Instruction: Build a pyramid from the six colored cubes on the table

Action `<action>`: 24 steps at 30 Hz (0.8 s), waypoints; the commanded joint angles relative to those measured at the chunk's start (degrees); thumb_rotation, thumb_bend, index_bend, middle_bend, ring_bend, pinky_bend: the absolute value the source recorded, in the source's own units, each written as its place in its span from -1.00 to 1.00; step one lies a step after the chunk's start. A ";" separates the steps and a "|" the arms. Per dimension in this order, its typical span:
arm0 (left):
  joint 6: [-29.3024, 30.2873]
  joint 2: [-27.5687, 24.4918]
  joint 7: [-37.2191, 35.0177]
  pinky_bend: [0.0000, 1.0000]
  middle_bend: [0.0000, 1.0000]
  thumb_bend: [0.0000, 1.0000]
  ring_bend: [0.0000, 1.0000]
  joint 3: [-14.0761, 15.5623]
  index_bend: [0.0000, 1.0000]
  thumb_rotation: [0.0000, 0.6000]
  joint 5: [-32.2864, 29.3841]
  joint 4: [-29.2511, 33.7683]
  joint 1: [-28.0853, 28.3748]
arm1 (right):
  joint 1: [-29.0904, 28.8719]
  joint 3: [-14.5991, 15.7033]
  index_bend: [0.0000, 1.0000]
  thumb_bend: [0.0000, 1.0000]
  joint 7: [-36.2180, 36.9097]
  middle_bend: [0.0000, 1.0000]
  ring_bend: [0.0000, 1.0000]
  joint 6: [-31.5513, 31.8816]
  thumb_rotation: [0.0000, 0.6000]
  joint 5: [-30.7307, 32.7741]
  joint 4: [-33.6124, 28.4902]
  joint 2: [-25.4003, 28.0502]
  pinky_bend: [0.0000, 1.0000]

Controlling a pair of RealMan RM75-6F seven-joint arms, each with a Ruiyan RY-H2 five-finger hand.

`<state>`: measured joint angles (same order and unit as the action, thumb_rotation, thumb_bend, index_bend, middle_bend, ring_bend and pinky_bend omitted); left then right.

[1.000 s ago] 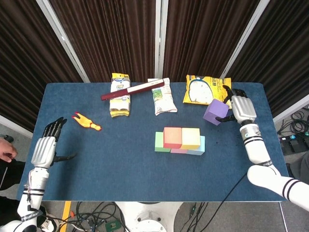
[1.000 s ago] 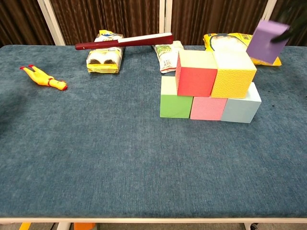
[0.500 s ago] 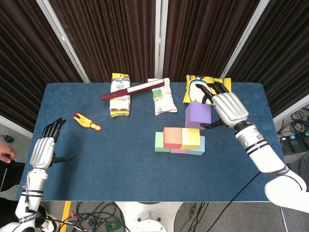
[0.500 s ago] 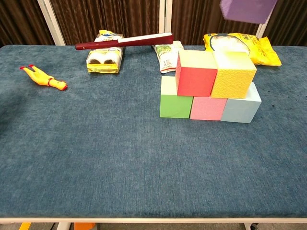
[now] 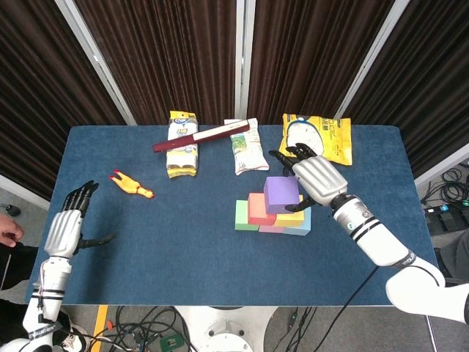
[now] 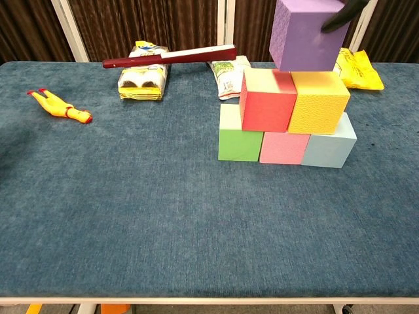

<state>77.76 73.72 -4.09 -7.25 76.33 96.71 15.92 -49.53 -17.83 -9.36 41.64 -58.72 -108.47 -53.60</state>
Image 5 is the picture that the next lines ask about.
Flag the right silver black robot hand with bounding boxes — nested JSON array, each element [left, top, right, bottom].
[[269, 142, 348, 213]]

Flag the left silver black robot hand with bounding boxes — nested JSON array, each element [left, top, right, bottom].
[[43, 180, 117, 260]]

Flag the purple foam cube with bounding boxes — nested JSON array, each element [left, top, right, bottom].
[[263, 175, 301, 216]]

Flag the yellow foam cube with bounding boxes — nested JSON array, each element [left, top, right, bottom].
[[273, 210, 305, 228]]

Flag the light blue foam cube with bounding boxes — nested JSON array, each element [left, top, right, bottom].
[[281, 207, 312, 237]]

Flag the red foam cube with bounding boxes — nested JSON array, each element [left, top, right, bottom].
[[247, 192, 278, 227]]

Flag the green foam cube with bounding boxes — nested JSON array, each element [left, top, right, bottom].
[[234, 199, 261, 232]]

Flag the large yellow snack bag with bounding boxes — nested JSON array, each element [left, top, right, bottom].
[[277, 113, 353, 166]]

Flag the bystander bare hand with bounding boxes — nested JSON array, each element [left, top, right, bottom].
[[0, 212, 25, 248]]

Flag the black clothed person leg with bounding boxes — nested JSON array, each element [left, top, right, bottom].
[[0, 241, 40, 291]]

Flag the white green snack bag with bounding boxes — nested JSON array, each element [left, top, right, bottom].
[[224, 117, 270, 176]]

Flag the yellow rubber chicken toy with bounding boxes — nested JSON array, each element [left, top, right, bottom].
[[108, 169, 155, 199]]

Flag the white black sneaker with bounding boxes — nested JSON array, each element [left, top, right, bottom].
[[60, 322, 91, 352]]

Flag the blue fabric table cover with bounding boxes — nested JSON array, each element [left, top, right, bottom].
[[25, 124, 448, 307]]

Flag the dark brown curtain panel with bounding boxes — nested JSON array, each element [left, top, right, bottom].
[[342, 0, 469, 179], [75, 0, 239, 125], [247, 0, 396, 125], [0, 0, 128, 202]]

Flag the black power strip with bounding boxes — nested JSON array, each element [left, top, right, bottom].
[[423, 205, 469, 235]]

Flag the yellow white cookie pack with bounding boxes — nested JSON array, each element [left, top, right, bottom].
[[166, 110, 200, 180]]

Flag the dark red flat box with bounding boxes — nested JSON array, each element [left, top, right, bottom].
[[152, 117, 252, 155]]

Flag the small green box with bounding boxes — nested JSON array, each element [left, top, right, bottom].
[[159, 332, 183, 352]]

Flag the grey clothed person leg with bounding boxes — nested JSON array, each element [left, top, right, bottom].
[[435, 229, 469, 287]]

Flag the white floor cable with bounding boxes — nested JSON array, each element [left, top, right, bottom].
[[86, 336, 140, 352]]

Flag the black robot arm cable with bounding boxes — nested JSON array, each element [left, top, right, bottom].
[[322, 265, 380, 331]]

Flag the black floor cable tangle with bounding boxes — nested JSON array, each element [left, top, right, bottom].
[[270, 306, 320, 352], [109, 306, 195, 352]]

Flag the black coiled floor cables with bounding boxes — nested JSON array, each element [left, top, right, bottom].
[[421, 166, 469, 207]]

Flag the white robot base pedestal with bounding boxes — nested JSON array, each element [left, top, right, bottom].
[[174, 306, 278, 352]]

